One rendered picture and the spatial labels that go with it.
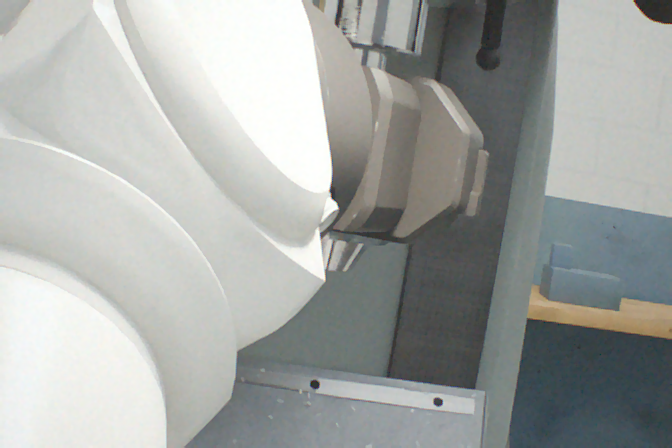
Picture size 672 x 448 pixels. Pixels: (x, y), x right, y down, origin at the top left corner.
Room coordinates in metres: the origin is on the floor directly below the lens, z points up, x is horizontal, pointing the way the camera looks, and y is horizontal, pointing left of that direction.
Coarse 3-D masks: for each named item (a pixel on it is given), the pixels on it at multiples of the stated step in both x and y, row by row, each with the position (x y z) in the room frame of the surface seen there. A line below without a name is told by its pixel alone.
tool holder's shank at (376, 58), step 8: (360, 48) 0.49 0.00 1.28; (368, 48) 0.49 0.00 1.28; (376, 48) 0.49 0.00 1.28; (360, 56) 0.49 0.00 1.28; (368, 56) 0.49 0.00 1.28; (376, 56) 0.49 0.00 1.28; (384, 56) 0.50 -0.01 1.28; (392, 56) 0.50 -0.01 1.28; (360, 64) 0.49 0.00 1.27; (368, 64) 0.49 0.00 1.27; (376, 64) 0.49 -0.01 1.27; (384, 64) 0.50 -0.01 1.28
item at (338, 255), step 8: (320, 240) 0.49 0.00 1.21; (328, 240) 0.49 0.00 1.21; (336, 240) 0.49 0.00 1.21; (328, 248) 0.49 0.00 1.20; (336, 248) 0.49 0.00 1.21; (344, 248) 0.49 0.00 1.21; (352, 248) 0.49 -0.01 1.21; (360, 248) 0.49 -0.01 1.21; (328, 256) 0.49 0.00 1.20; (336, 256) 0.49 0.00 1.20; (344, 256) 0.49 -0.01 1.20; (352, 256) 0.49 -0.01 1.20; (360, 256) 0.50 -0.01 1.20; (328, 264) 0.49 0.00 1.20; (336, 264) 0.49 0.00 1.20; (344, 264) 0.49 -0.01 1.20; (352, 264) 0.50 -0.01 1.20
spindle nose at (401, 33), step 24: (312, 0) 0.49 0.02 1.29; (336, 0) 0.48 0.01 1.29; (360, 0) 0.48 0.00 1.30; (384, 0) 0.48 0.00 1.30; (408, 0) 0.48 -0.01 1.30; (336, 24) 0.48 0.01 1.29; (360, 24) 0.48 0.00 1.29; (384, 24) 0.48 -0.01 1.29; (408, 24) 0.49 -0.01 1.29; (384, 48) 0.49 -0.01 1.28; (408, 48) 0.49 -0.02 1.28
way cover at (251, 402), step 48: (240, 384) 0.86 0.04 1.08; (288, 384) 0.86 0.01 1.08; (336, 384) 0.87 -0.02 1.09; (384, 384) 0.87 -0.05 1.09; (432, 384) 0.88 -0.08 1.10; (240, 432) 0.84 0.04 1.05; (288, 432) 0.85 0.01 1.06; (336, 432) 0.85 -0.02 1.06; (384, 432) 0.86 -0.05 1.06; (432, 432) 0.86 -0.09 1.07; (480, 432) 0.87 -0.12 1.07
